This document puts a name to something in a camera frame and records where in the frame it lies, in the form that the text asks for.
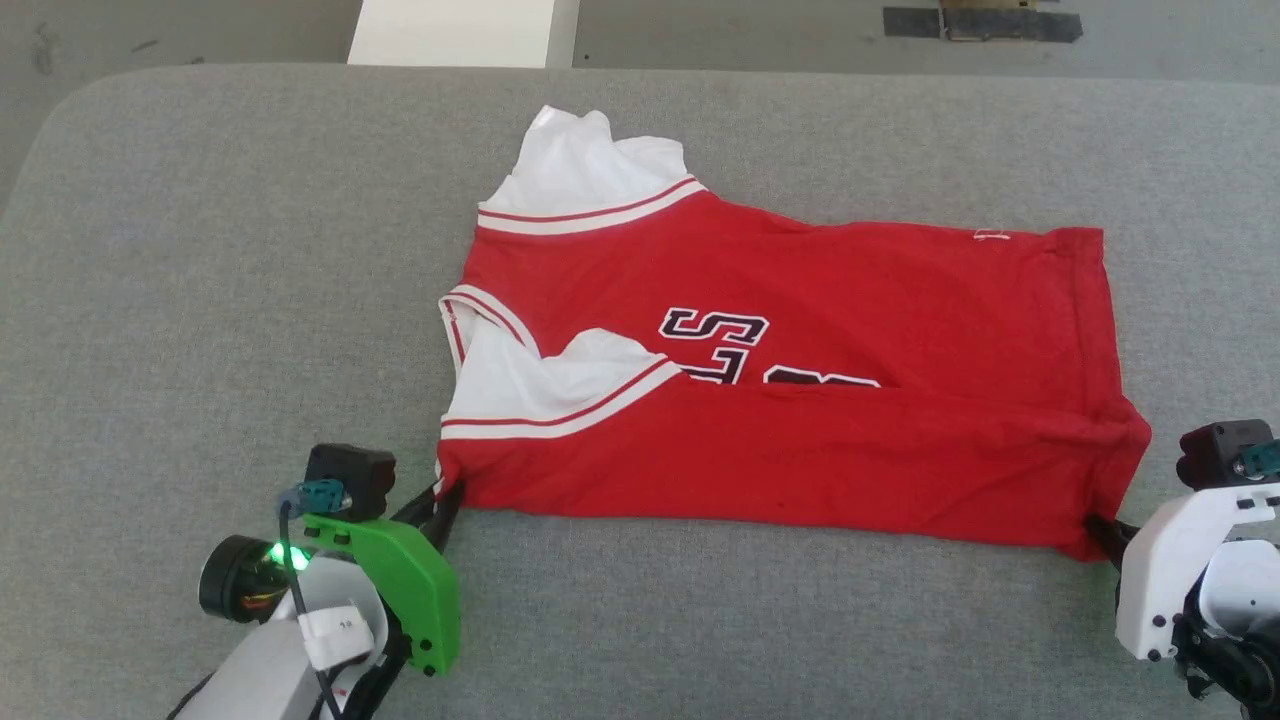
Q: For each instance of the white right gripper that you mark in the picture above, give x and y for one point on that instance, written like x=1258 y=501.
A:
x=1160 y=570

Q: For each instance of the white flat board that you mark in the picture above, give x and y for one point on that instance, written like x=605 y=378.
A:
x=460 y=32

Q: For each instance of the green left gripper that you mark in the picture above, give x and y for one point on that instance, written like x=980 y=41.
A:
x=420 y=590

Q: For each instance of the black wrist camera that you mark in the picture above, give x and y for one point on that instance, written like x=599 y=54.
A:
x=350 y=480
x=1215 y=452

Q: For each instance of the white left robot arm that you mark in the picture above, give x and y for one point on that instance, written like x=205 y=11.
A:
x=265 y=650

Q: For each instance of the grey fabric sofa cushion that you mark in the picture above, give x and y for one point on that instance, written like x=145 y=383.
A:
x=700 y=620

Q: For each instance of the red and white jersey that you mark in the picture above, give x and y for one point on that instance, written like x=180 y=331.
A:
x=800 y=450

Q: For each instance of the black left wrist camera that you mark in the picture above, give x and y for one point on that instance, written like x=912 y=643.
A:
x=350 y=480

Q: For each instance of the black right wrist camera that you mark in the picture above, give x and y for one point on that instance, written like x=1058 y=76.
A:
x=1215 y=452

